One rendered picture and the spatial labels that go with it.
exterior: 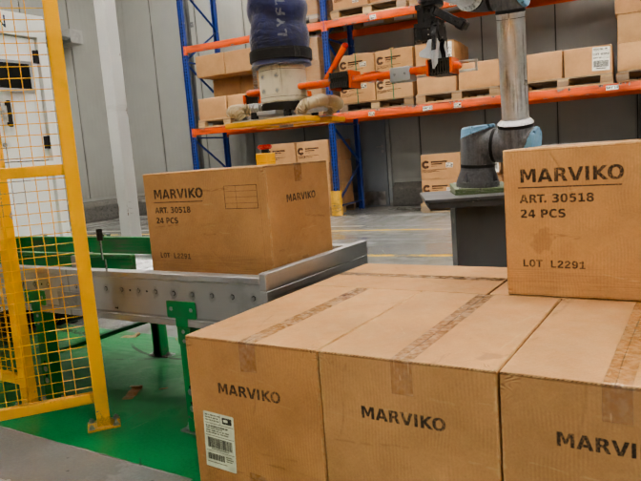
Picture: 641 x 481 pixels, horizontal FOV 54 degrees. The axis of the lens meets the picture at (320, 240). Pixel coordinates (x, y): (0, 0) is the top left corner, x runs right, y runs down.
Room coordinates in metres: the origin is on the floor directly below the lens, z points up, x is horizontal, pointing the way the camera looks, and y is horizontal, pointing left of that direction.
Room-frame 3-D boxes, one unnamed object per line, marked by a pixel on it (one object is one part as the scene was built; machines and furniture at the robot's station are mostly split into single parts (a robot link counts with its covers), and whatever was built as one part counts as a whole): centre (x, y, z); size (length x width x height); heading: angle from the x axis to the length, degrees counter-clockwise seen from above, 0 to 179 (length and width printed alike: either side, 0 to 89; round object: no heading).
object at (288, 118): (2.26, 0.14, 1.11); 0.34 x 0.10 x 0.05; 60
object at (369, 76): (2.34, -0.14, 1.22); 0.93 x 0.30 x 0.04; 60
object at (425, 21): (2.06, -0.40, 1.36); 0.09 x 0.08 x 0.12; 59
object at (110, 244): (3.32, 1.16, 0.60); 1.60 x 0.10 x 0.09; 58
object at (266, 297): (2.28, 0.01, 0.47); 0.70 x 0.03 x 0.15; 148
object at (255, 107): (2.34, 0.09, 1.15); 0.34 x 0.25 x 0.06; 60
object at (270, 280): (2.28, 0.01, 0.58); 0.70 x 0.03 x 0.06; 148
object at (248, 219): (2.48, 0.31, 0.75); 0.60 x 0.40 x 0.40; 57
